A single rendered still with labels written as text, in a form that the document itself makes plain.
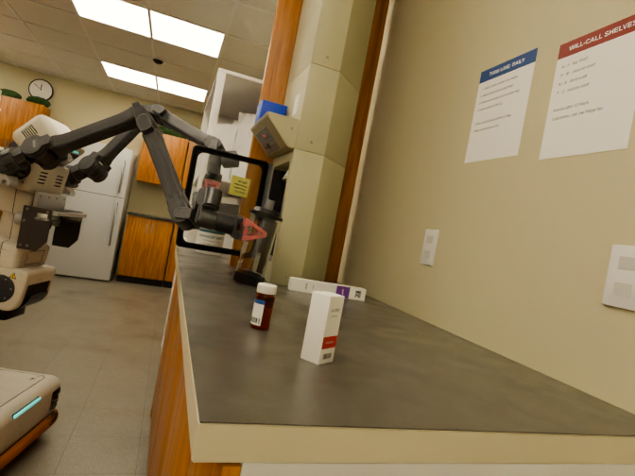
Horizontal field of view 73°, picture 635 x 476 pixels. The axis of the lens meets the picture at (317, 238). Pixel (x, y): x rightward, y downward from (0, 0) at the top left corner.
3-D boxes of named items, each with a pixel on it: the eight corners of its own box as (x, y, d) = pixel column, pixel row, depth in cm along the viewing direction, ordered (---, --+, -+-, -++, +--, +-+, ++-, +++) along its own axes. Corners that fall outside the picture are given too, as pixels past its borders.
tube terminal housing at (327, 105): (309, 279, 187) (342, 103, 187) (336, 293, 156) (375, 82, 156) (252, 270, 179) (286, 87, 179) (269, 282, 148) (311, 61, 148)
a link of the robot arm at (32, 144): (158, 112, 156) (145, 93, 147) (165, 141, 151) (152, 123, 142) (40, 156, 155) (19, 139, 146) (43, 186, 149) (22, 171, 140)
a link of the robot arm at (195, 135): (160, 126, 205) (148, 110, 196) (168, 118, 207) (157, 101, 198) (221, 163, 188) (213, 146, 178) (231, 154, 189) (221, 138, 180)
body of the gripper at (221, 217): (239, 215, 139) (216, 210, 137) (243, 218, 129) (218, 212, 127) (234, 235, 139) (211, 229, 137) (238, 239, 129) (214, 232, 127)
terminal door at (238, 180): (251, 258, 177) (269, 161, 177) (174, 246, 166) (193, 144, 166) (251, 258, 178) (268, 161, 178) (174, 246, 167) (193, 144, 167)
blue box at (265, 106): (277, 133, 176) (282, 111, 176) (283, 128, 167) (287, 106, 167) (253, 127, 173) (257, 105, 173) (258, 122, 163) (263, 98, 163)
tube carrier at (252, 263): (261, 279, 144) (279, 216, 143) (267, 285, 133) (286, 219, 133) (229, 271, 140) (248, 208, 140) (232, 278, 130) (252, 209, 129)
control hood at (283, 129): (273, 158, 179) (278, 134, 179) (294, 148, 148) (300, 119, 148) (246, 151, 175) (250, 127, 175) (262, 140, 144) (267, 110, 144)
